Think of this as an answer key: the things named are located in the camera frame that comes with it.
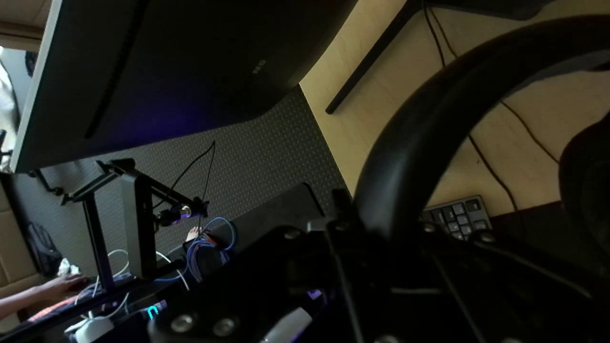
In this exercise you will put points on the person's hand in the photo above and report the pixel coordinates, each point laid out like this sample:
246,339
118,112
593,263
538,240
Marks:
59,288

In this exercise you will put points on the black headset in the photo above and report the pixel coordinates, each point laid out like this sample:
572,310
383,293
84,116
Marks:
418,143

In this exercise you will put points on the white computer mouse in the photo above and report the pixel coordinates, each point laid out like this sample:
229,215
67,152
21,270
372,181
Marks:
94,328

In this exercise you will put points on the black computer monitor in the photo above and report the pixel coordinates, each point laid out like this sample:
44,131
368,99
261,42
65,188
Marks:
122,72

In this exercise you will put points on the grey mechanical keyboard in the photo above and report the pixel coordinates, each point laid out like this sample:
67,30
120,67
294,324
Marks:
460,217

